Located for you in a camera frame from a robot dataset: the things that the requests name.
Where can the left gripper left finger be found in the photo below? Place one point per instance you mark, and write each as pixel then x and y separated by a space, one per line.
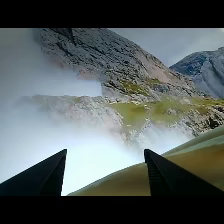
pixel 40 178

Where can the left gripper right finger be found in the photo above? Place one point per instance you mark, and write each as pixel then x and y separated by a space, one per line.
pixel 173 176

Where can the cream T-shirt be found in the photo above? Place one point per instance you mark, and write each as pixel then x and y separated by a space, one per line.
pixel 196 156

